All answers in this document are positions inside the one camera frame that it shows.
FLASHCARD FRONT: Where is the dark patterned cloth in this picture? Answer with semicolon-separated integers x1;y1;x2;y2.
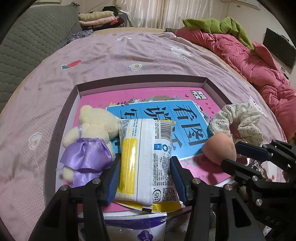
67;30;93;44

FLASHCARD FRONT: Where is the pink quilted comforter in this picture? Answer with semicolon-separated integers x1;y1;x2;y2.
175;27;295;140

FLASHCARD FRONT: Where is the cream bear purple dress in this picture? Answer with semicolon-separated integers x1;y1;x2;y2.
60;105;119;187

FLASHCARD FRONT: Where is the dark cardboard box tray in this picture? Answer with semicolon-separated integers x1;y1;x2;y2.
44;74;231;205

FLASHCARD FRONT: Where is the black wall television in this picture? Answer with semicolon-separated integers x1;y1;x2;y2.
263;28;295;69

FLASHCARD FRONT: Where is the peach makeup sponge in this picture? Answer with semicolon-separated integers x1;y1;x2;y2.
202;132;237;166

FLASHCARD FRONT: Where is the green blanket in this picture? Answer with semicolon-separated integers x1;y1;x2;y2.
182;16;254;50

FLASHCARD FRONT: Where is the grey quilted headboard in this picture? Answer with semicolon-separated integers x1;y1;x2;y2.
1;2;82;108

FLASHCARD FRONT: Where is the yellow white tissue pack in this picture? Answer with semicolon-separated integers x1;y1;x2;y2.
115;119;182;212

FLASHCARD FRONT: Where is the white striped curtain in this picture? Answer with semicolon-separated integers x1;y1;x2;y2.
115;0;223;29

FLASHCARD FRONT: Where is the pink blue children's book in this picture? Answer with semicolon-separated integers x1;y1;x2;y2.
73;88;227;184

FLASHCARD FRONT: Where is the folded clothes pile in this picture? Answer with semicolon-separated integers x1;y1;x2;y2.
78;6;127;31

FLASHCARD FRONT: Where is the pink purple bed sheet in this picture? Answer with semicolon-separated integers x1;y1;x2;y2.
1;33;285;240

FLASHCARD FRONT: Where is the beige bear pink dress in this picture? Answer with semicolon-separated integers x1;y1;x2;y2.
238;158;273;201

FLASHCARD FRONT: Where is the floral white fabric scrunchie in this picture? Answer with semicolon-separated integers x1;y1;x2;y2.
208;103;263;146

